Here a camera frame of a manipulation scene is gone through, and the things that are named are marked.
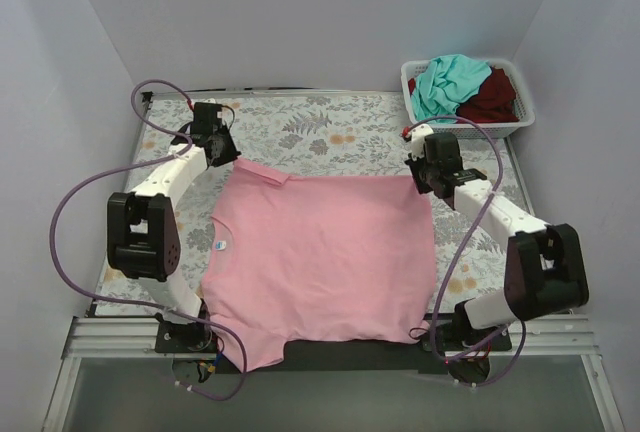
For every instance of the teal t shirt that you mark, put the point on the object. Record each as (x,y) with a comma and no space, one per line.
(447,82)

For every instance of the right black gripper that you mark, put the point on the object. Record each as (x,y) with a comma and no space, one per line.
(422,180)

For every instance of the white plastic basket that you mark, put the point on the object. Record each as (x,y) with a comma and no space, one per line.
(523,106)

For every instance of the pink t shirt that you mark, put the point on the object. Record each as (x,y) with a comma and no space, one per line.
(316,258)

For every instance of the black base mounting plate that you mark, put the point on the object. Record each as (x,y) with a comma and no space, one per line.
(357,355)

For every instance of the aluminium frame rail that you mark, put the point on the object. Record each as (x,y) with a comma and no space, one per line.
(96,338)

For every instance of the dark red t shirt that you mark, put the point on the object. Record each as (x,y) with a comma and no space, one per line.
(492,104)

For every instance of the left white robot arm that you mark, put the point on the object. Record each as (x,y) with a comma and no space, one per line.
(143,240)

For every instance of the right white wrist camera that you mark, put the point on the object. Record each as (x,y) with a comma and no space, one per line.
(416,133)

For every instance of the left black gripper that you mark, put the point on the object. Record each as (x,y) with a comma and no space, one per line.
(226,153)

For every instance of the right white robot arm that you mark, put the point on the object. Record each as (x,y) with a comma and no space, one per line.
(544,271)

